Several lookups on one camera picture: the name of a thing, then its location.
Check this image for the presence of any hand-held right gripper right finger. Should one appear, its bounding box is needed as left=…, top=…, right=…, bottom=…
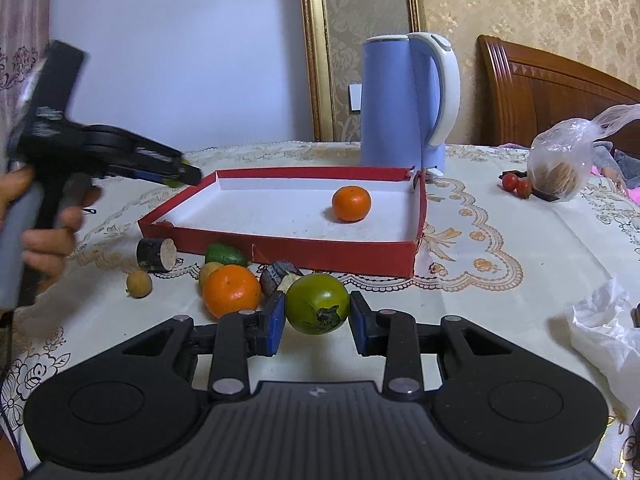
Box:
left=348, top=290, right=506, bottom=402

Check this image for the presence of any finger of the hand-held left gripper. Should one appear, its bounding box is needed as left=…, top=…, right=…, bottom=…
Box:
left=105, top=166, right=183, bottom=190
left=131, top=142, right=203, bottom=186

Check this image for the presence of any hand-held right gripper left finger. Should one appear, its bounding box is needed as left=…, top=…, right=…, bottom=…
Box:
left=122, top=292, right=287, bottom=402

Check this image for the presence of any green tomato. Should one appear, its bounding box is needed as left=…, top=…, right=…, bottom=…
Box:
left=285, top=272, right=351, bottom=336

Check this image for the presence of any dark sugarcane piece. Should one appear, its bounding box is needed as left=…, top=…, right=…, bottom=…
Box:
left=259, top=261, right=305, bottom=297
left=136, top=237, right=178, bottom=274

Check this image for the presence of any orange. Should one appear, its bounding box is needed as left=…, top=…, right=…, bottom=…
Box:
left=202, top=264, right=262, bottom=320
left=331, top=185, right=372, bottom=223

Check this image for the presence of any red shallow cardboard box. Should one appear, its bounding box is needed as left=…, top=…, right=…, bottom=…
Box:
left=137, top=165, right=428, bottom=279

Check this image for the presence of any yellow-green fruit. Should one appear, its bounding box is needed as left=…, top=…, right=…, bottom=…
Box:
left=198, top=261, right=223, bottom=293

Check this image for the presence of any green oval fruit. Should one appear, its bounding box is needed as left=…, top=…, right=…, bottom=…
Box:
left=205, top=243, right=251, bottom=268

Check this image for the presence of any brown longan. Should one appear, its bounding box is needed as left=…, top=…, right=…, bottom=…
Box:
left=125, top=270, right=153, bottom=299

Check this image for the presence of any person's left hand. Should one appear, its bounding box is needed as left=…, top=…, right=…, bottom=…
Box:
left=0, top=167, right=102, bottom=293

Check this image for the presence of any pink patterned curtain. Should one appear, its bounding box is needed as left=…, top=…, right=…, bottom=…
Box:
left=0, top=0, right=56, bottom=171

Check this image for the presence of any blue electric kettle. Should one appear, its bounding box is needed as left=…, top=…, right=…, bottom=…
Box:
left=360, top=31, right=461, bottom=178

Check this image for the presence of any white plastic bag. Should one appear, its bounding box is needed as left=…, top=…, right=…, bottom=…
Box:
left=565, top=277, right=640, bottom=411

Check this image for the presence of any clear plastic bag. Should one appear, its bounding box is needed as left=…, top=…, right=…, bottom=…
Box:
left=527, top=104, right=640, bottom=202

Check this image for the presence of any wooden headboard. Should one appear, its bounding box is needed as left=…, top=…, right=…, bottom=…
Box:
left=476, top=35, right=640, bottom=147

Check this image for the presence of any grey cloth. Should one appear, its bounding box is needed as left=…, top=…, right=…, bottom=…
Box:
left=591, top=141, right=640, bottom=188

